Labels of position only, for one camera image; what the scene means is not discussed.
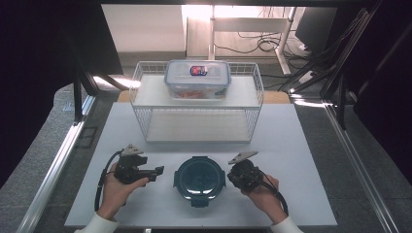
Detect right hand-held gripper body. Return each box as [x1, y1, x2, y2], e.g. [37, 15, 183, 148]
[226, 150, 265, 193]

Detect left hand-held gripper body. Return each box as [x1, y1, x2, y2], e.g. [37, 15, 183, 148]
[113, 144, 152, 185]

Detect round dark blue lid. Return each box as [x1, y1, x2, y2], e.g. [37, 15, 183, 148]
[172, 155, 226, 208]

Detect white wire shelf rack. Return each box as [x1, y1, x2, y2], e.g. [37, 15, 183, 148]
[128, 60, 265, 145]

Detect rectangular clear plastic container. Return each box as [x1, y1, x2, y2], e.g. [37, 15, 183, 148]
[163, 59, 232, 101]

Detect person's left hand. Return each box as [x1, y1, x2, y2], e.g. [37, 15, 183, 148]
[96, 161, 151, 221]

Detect person's right hand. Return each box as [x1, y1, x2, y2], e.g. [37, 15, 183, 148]
[241, 174, 288, 225]

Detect wooden board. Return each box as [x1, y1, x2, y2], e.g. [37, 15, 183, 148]
[116, 89, 292, 105]

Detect black metal stand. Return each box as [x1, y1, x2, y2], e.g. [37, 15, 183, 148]
[335, 73, 348, 131]
[72, 69, 100, 125]

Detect black curtain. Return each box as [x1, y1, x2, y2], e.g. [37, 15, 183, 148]
[0, 0, 124, 188]

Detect white desk with metal legs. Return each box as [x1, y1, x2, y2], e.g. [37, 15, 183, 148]
[208, 4, 297, 76]

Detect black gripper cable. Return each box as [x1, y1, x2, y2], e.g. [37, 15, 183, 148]
[93, 149, 125, 213]
[258, 169, 290, 217]

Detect aluminium frame rail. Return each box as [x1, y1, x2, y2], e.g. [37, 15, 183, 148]
[16, 95, 98, 233]
[324, 103, 402, 233]

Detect black floor cables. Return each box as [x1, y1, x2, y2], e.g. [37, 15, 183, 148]
[215, 30, 312, 57]

